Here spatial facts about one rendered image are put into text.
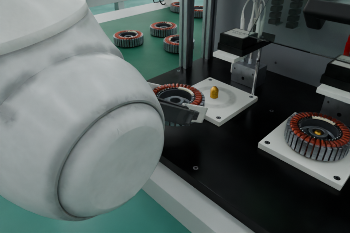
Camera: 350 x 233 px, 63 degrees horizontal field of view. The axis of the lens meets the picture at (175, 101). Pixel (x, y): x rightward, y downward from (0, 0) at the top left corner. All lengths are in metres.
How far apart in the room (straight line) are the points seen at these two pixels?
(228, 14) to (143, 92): 0.78
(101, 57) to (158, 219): 1.27
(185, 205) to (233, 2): 0.62
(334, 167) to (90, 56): 0.48
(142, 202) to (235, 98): 0.90
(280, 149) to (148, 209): 0.97
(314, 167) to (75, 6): 0.47
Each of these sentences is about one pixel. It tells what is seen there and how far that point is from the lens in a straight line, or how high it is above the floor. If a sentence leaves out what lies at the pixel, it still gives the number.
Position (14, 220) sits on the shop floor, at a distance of 1.57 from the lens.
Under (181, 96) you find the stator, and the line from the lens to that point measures 0.58.
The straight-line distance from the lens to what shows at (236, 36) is 0.67.
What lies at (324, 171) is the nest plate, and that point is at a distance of 0.55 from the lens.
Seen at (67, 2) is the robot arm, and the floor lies 1.09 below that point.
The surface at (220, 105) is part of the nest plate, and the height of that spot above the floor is 0.78.
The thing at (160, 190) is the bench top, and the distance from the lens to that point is 0.52.
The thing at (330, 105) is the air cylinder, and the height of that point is 0.80.
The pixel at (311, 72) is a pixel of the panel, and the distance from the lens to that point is 0.84.
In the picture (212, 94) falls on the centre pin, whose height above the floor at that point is 0.79.
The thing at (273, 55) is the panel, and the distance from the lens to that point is 0.87.
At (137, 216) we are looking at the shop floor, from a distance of 1.42.
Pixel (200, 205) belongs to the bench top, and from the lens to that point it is 0.49.
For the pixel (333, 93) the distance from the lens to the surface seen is 0.58.
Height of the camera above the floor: 1.13
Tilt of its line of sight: 31 degrees down
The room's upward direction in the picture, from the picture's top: straight up
